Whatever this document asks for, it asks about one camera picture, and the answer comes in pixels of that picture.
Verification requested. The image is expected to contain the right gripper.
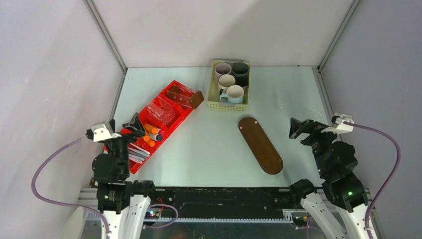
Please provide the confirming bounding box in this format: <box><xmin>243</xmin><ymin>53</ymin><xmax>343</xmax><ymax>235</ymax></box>
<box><xmin>288</xmin><ymin>117</ymin><xmax>341</xmax><ymax>175</ymax></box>

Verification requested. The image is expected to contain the clear textured acrylic tray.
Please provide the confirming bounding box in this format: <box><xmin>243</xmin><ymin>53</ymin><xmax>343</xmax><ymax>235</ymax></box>
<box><xmin>146</xmin><ymin>96</ymin><xmax>176</xmax><ymax>125</ymax></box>

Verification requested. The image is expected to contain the light blue mug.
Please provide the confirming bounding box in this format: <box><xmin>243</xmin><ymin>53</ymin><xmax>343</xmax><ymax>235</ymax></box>
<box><xmin>219</xmin><ymin>85</ymin><xmax>244</xmax><ymax>104</ymax></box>

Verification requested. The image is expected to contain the white mug black handle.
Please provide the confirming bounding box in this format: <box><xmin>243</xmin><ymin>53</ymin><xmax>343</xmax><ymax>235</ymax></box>
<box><xmin>217</xmin><ymin>74</ymin><xmax>235</xmax><ymax>91</ymax></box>

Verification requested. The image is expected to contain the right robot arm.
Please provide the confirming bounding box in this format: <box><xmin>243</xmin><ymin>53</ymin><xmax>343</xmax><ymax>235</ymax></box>
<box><xmin>289</xmin><ymin>114</ymin><xmax>376</xmax><ymax>239</ymax></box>

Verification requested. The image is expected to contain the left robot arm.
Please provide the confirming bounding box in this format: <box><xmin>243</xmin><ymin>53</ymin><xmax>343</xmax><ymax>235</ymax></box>
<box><xmin>86</xmin><ymin>113</ymin><xmax>157</xmax><ymax>239</ymax></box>

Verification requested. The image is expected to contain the orange toothpaste tube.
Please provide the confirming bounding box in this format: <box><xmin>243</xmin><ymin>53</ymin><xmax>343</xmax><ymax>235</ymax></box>
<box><xmin>143</xmin><ymin>123</ymin><xmax>158</xmax><ymax>134</ymax></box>

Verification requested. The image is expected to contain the white toothbrush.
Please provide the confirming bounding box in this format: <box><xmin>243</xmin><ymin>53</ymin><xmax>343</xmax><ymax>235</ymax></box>
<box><xmin>128</xmin><ymin>147</ymin><xmax>150</xmax><ymax>162</ymax></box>

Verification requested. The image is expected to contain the brown oval wooden tray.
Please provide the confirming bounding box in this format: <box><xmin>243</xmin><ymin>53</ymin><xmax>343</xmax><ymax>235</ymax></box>
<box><xmin>238</xmin><ymin>117</ymin><xmax>284</xmax><ymax>175</ymax></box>

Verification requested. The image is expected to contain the dark blue capped tube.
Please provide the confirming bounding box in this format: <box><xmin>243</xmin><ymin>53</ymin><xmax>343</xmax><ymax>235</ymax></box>
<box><xmin>149</xmin><ymin>133</ymin><xmax>164</xmax><ymax>141</ymax></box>

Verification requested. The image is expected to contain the red divided organizer bin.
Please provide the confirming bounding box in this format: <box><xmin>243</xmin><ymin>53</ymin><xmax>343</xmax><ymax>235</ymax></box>
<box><xmin>129</xmin><ymin>80</ymin><xmax>193</xmax><ymax>174</ymax></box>

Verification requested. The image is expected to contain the pink capped tube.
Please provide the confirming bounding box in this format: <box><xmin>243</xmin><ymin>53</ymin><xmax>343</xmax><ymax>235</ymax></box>
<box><xmin>157</xmin><ymin>129</ymin><xmax>165</xmax><ymax>136</ymax></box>

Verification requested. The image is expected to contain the brown mug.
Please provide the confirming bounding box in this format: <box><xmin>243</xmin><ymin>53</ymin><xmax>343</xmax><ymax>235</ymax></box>
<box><xmin>235</xmin><ymin>76</ymin><xmax>249</xmax><ymax>92</ymax></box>

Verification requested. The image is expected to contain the cream plastic basket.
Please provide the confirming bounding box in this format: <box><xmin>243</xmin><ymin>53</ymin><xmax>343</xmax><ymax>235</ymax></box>
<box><xmin>207</xmin><ymin>59</ymin><xmax>250</xmax><ymax>112</ymax></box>

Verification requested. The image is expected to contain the dark green mug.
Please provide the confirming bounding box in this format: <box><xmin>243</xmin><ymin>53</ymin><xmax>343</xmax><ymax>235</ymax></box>
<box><xmin>231</xmin><ymin>62</ymin><xmax>250</xmax><ymax>78</ymax></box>

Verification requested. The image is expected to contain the pink white mug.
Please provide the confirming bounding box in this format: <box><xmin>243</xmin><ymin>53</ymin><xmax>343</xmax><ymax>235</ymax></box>
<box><xmin>213</xmin><ymin>62</ymin><xmax>231</xmax><ymax>81</ymax></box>

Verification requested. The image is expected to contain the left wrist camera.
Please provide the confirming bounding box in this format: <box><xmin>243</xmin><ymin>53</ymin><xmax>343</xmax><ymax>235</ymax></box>
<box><xmin>85</xmin><ymin>119</ymin><xmax>122</xmax><ymax>142</ymax></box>

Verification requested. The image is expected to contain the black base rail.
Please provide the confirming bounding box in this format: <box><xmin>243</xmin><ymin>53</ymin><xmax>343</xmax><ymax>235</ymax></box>
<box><xmin>154</xmin><ymin>187</ymin><xmax>310</xmax><ymax>222</ymax></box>

